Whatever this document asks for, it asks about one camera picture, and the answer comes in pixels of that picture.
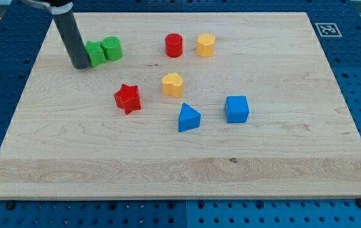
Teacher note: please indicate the red star block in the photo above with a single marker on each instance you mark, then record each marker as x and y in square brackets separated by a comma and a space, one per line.
[128, 98]

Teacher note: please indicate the green star block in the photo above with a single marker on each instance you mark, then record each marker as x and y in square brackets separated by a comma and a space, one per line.
[95, 53]

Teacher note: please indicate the blue triangle block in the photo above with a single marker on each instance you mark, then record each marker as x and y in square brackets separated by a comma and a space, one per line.
[189, 118]

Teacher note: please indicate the light wooden board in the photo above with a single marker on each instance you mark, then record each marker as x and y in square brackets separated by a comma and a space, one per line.
[68, 140]

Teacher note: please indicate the yellow heart block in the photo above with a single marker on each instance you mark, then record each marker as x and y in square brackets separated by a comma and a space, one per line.
[172, 85]

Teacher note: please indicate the blue cube block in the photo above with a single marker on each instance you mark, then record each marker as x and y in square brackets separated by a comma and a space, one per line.
[236, 109]

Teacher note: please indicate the red cylinder block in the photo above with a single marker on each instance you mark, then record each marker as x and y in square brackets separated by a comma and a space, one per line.
[173, 45]

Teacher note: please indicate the yellow hexagon block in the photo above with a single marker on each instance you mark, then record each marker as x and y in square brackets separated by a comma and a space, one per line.
[205, 45]

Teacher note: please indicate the green cylinder block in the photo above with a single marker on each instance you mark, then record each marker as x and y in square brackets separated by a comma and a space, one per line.
[112, 48]

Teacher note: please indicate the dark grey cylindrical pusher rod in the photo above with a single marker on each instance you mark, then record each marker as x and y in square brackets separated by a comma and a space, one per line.
[62, 11]

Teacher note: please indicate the white fiducial marker tag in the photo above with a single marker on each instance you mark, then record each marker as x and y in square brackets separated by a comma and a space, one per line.
[327, 29]

